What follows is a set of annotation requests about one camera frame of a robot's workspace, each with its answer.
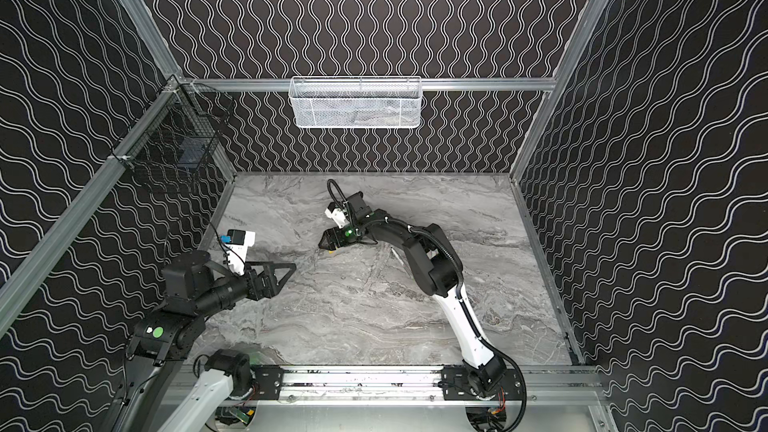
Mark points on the black wire mesh basket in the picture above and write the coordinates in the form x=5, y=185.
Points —
x=176, y=153

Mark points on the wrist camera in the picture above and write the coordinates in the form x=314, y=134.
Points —
x=235, y=244
x=338, y=215

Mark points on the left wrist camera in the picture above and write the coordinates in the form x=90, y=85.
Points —
x=235, y=244

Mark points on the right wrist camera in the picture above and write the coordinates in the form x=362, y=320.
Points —
x=338, y=215

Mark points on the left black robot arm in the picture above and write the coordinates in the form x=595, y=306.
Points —
x=196, y=289

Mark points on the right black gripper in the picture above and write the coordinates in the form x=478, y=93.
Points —
x=334, y=237

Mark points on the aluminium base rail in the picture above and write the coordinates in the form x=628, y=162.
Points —
x=434, y=385

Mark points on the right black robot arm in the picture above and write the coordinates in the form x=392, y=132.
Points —
x=436, y=269

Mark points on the white wire mesh basket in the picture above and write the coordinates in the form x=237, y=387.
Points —
x=353, y=102

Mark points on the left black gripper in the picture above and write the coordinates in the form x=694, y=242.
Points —
x=266, y=279

